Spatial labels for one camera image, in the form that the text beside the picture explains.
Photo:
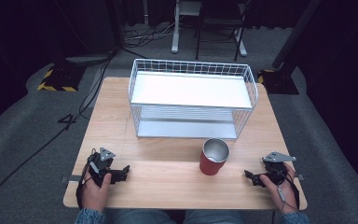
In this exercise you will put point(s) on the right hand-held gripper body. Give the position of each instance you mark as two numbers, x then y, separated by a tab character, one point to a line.
276	171

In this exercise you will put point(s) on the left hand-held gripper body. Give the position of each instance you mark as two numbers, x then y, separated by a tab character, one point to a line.
99	163

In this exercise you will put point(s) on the red metal cup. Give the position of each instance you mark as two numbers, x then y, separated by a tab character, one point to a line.
212	163

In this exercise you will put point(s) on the person's right hand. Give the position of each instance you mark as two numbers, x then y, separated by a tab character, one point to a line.
287	193

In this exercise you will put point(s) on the person's left hand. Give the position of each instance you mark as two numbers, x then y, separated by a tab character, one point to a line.
94	194

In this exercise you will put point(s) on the yellow-black striped stand base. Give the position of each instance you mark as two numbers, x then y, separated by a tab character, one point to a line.
279	82
62	77

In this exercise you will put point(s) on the black slanted stand pole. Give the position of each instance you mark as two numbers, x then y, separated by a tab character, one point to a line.
293	32

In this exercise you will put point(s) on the black metal chair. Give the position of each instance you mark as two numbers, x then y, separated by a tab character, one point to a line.
220	21

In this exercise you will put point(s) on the grey table edge bracket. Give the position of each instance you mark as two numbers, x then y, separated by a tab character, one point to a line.
73	178
300	177

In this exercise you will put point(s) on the white desk frame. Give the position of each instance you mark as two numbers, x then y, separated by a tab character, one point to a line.
175	37

